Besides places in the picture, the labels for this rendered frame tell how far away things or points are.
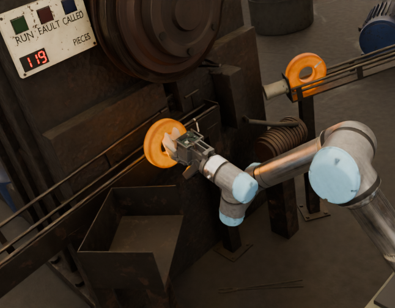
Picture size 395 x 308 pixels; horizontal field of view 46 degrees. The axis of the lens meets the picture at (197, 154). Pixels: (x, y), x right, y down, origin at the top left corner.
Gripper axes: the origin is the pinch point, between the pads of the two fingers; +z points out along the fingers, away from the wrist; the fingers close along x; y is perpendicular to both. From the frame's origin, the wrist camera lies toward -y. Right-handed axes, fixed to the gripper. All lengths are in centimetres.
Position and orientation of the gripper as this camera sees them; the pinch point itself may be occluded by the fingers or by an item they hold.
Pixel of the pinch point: (164, 138)
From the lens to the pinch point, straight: 147.3
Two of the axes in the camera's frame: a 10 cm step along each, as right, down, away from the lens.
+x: -7.1, 5.0, -5.0
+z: -7.1, -4.9, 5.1
